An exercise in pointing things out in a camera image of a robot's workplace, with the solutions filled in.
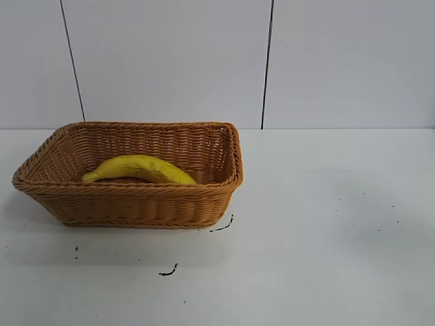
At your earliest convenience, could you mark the yellow banana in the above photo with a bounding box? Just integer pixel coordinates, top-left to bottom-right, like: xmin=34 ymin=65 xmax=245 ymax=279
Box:
xmin=81 ymin=154 xmax=198 ymax=186

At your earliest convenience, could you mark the brown woven wicker basket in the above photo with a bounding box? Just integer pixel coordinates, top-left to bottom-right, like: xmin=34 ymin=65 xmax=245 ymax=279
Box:
xmin=12 ymin=120 xmax=245 ymax=228

